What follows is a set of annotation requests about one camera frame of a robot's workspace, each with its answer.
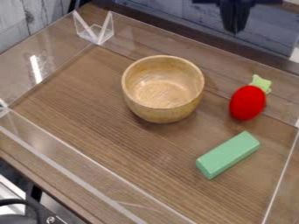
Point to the red plush strawberry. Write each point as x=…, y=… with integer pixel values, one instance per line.
x=249, y=100

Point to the clear acrylic corner bracket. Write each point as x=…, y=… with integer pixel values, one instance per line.
x=98, y=34

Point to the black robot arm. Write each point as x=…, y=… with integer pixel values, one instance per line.
x=234, y=11

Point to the black metal table bracket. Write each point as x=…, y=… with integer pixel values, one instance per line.
x=54, y=212

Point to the clear acrylic tray wall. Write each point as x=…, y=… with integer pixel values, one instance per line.
x=121, y=170

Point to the wooden bowl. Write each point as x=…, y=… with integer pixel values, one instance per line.
x=164, y=88

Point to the green rectangular block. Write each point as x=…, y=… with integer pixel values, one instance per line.
x=228, y=154

